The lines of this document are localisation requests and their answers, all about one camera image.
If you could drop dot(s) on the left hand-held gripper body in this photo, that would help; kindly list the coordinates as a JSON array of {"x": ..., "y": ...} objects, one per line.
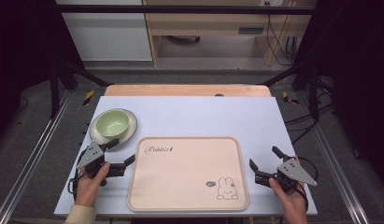
[{"x": 92, "y": 157}]

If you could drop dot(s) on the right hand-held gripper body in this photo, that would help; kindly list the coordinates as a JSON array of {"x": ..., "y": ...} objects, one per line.
[{"x": 289, "y": 174}]

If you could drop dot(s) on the green bowl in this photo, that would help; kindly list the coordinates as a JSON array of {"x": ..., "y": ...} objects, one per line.
[{"x": 112, "y": 123}]

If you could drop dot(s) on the cream plate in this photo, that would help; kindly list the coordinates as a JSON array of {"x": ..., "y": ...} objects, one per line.
[{"x": 130, "y": 130}]

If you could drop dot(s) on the person's right hand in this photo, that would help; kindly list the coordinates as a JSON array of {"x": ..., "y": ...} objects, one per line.
[{"x": 289, "y": 199}]

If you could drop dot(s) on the person's left hand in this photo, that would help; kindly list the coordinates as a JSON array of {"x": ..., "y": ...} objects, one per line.
[{"x": 90, "y": 186}]

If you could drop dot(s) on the yellow black floor tape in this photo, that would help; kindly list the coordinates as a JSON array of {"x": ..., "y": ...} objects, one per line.
[
  {"x": 288, "y": 98},
  {"x": 88, "y": 97}
]

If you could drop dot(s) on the pink tray with rabbit print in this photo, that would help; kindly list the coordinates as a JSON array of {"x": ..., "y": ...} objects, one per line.
[{"x": 188, "y": 174}]

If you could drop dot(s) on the white table board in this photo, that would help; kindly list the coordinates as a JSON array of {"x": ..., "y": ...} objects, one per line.
[{"x": 211, "y": 118}]

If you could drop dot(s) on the wooden table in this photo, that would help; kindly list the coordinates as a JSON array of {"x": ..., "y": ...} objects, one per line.
[{"x": 186, "y": 90}]

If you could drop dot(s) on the white cabinet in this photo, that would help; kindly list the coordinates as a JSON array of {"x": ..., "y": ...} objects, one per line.
[{"x": 108, "y": 34}]

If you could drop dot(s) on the wooden desk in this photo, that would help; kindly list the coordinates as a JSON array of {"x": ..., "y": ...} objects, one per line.
[{"x": 208, "y": 25}]

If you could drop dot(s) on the aluminium rail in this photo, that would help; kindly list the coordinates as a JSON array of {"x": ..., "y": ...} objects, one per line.
[
  {"x": 34, "y": 155},
  {"x": 336, "y": 165}
]

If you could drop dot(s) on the black metal frame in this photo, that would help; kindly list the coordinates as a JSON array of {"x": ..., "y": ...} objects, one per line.
[{"x": 186, "y": 8}]

